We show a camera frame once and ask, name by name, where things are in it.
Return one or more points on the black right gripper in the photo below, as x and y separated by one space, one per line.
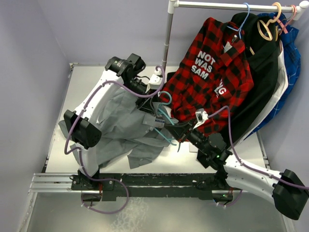
180 130

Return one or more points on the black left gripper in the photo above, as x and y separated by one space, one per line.
146 105

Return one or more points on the grey button-up shirt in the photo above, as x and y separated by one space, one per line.
127 130

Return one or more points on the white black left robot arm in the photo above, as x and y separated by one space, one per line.
82 123

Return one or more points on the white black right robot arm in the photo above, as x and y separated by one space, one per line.
284 189

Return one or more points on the red black plaid shirt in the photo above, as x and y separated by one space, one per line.
213 73

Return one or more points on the white hanging shirt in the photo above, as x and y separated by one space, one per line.
269 109

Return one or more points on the black hanging shirt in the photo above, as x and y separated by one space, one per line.
264 71

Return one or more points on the beige wooden hanger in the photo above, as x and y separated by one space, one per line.
261 33

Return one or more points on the blue checked shirt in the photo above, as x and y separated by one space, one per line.
292 60

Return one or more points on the pink plastic hanger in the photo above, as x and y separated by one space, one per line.
282 24

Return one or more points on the blue white paper hang tag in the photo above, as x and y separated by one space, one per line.
159 123

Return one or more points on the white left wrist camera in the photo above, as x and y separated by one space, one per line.
155 81

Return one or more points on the aluminium extrusion rail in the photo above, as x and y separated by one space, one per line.
48 182

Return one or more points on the silver clothes rack frame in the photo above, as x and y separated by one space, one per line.
174 4

